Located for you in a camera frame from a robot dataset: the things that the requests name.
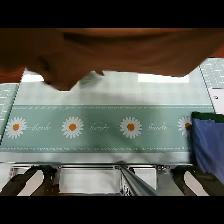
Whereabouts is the brown garment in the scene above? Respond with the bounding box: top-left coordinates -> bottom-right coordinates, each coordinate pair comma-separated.
0,28 -> 224,92

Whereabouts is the silver frame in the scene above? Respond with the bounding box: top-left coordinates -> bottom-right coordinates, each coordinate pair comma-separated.
0,162 -> 224,197

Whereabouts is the blue garment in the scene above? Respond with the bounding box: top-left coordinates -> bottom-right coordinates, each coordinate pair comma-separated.
191,117 -> 224,185

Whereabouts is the dark green garment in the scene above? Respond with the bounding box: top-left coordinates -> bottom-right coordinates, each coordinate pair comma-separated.
190,111 -> 224,125

